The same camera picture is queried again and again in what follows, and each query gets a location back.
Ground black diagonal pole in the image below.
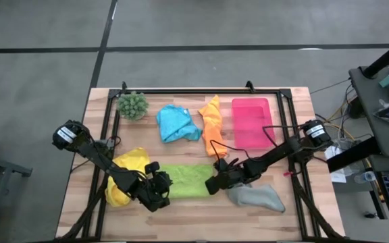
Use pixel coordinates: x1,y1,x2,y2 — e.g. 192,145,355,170
363,32,389,79

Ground pink plastic tray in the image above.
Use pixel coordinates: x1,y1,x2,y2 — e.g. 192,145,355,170
231,97,277,151

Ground grey microfiber towel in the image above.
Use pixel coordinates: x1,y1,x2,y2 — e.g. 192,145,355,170
227,183,287,214

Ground green microfiber towel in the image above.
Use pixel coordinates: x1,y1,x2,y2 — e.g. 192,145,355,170
160,163,216,200

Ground green plant in patterned pot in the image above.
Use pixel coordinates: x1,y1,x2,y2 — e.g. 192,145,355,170
115,90,150,122

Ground white paper sheet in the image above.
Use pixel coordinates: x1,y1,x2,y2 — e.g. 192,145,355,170
323,144,349,184

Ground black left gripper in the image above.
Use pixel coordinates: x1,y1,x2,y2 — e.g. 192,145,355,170
135,170,174,213

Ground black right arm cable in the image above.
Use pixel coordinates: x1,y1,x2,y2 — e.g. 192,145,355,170
209,124,305,163

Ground blue microfiber towel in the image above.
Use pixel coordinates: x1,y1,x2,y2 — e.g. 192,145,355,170
155,103,203,144

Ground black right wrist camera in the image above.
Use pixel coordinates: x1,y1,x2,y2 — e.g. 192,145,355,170
204,174,228,196

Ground orange microfiber towel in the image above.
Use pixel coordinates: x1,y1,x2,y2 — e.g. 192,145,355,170
197,94,230,159

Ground clear plastic bottle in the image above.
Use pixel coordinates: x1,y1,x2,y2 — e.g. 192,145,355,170
353,170,378,185

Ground dark grey side desk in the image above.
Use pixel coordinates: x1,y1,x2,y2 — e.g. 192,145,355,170
326,65,389,242

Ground yellow microfiber towel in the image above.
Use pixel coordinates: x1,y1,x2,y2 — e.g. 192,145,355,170
104,146,152,208

